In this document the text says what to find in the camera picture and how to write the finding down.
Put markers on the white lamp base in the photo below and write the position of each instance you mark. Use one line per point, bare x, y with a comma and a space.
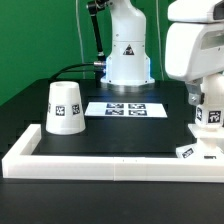
207, 146

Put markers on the white lamp shade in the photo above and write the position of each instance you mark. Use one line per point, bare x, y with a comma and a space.
65, 114

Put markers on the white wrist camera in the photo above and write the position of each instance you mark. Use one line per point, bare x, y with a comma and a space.
196, 11

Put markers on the white marker sheet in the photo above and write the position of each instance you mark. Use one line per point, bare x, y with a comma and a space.
109, 109

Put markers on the white lamp bulb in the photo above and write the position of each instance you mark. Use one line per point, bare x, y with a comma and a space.
210, 114

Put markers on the white frame wall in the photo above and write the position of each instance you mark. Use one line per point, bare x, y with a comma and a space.
21, 162

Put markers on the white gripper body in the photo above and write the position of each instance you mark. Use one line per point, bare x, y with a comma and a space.
194, 50

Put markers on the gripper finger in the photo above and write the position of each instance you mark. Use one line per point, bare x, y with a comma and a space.
195, 95

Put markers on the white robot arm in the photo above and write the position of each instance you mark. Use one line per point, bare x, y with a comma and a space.
128, 66

